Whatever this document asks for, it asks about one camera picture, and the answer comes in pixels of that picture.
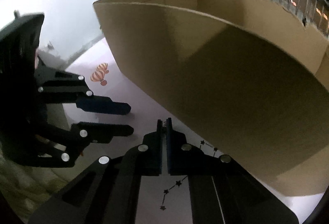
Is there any black star chain necklace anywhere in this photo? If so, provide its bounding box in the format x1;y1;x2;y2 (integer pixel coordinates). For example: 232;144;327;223
159;139;219;212

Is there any brown cardboard box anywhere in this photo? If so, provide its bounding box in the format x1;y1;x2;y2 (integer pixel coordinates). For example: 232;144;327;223
93;0;328;196

